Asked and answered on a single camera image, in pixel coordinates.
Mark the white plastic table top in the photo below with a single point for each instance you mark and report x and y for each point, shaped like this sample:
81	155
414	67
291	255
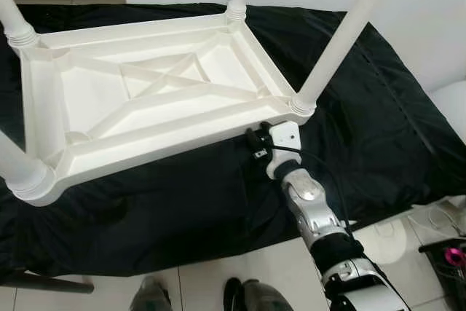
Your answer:
80	100

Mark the black metal table leg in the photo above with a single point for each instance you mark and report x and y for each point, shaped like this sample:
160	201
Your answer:
51	282

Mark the grey robot right foot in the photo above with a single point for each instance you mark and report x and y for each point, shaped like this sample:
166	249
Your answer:
258	300

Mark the white rounded object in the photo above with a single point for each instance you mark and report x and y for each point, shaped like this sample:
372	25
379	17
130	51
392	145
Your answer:
451	111

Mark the grey robot left foot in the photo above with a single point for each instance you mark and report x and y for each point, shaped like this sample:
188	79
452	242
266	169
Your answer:
151	298

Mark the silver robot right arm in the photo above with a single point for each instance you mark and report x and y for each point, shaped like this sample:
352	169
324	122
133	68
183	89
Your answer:
313	202

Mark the black cloth table cover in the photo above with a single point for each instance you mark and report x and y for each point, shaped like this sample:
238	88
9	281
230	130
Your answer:
378	107

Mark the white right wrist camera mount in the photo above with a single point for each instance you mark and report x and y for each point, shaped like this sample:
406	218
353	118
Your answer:
284	140

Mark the grey robot foot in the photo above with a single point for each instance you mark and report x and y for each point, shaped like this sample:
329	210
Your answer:
258	300
151	298

